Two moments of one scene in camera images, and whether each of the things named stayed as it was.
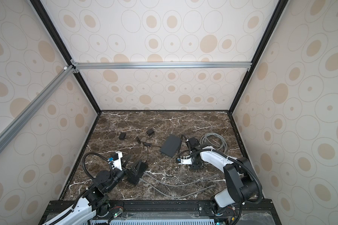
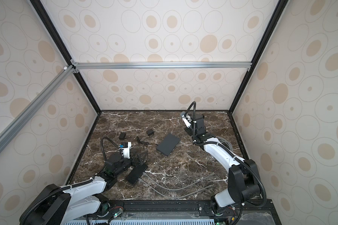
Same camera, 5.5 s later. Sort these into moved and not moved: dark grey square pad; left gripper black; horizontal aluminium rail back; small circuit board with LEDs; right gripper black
Moved: left gripper black; right gripper black; dark grey square pad
Not moved: small circuit board with LEDs; horizontal aluminium rail back
